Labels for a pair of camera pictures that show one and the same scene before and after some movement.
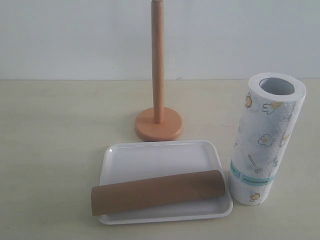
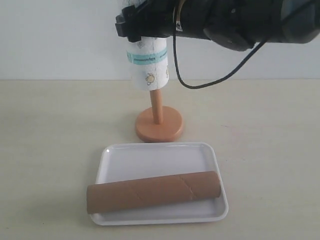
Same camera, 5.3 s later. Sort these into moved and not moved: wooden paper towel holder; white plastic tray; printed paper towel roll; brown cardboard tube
Moved: printed paper towel roll
Not moved: wooden paper towel holder; white plastic tray; brown cardboard tube
